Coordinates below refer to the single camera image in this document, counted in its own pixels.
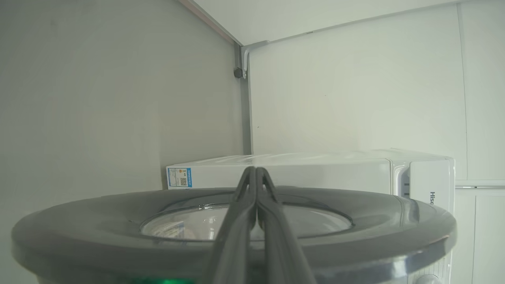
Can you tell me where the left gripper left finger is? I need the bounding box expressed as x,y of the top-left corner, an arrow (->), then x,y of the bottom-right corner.
201,166 -> 258,284

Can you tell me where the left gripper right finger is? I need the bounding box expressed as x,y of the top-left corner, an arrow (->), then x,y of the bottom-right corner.
252,168 -> 318,284

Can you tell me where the dark round glass washer door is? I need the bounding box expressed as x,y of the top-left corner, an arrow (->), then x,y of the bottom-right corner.
11,185 -> 458,284

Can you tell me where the white front-load washing machine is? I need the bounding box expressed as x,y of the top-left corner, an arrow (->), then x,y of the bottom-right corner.
166,149 -> 456,284

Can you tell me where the blue energy label sticker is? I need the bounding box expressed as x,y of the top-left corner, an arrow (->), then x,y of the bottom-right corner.
166,167 -> 192,189

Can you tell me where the white partition panel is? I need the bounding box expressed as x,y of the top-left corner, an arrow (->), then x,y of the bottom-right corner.
241,2 -> 468,186

